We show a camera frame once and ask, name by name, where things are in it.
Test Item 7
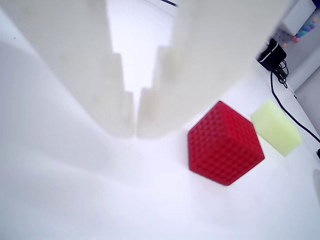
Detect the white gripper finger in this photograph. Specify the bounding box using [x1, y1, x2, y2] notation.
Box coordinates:
[136, 0, 298, 140]
[0, 0, 137, 141]

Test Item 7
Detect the red studded block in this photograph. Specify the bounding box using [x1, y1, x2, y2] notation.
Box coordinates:
[187, 100, 266, 187]

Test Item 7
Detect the pale yellow foam block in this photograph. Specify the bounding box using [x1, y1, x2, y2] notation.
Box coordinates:
[250, 99, 303, 157]

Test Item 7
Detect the black power adapter box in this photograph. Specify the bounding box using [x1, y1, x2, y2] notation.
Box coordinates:
[256, 37, 288, 71]

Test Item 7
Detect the white box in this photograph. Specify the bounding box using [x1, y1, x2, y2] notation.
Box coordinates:
[282, 0, 317, 36]

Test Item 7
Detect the thin dark cable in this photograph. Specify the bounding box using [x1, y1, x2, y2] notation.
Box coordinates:
[159, 0, 180, 8]

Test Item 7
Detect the black cable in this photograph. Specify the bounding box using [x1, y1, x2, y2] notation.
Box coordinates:
[269, 59, 320, 144]

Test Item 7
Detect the string of colourful beads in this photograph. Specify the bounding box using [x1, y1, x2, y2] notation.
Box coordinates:
[281, 19, 317, 48]

